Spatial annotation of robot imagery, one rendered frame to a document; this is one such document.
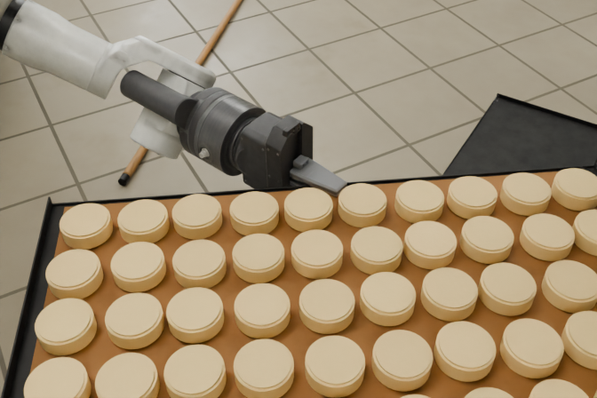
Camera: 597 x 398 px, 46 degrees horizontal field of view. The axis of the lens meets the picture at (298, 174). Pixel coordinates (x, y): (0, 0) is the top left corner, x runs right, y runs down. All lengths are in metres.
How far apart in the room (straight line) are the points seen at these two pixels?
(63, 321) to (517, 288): 0.40
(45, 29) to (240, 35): 1.76
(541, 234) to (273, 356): 0.29
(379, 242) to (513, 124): 1.56
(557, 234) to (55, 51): 0.58
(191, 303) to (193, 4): 2.23
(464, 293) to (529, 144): 1.52
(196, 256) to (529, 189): 0.35
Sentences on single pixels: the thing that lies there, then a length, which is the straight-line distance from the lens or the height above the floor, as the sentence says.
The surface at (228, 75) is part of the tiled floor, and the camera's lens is 2.37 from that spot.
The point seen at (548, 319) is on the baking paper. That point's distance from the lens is 0.69.
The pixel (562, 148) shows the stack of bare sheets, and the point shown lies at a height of 0.02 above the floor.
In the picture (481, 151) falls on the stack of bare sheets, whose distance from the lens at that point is 2.09.
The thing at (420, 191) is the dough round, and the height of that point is 0.81.
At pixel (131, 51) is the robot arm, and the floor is 0.87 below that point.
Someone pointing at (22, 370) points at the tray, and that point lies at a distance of 0.67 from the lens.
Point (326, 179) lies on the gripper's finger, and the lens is 0.76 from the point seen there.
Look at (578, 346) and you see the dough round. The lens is 0.65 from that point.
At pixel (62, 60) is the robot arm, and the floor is 0.87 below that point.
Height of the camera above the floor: 1.32
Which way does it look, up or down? 42 degrees down
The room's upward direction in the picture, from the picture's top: straight up
